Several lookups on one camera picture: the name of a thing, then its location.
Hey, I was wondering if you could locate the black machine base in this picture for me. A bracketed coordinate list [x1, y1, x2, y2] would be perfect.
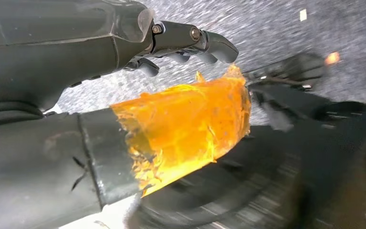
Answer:
[124, 52, 366, 229]

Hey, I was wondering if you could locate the orange scrap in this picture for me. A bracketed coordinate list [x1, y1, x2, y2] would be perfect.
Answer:
[324, 51, 341, 66]

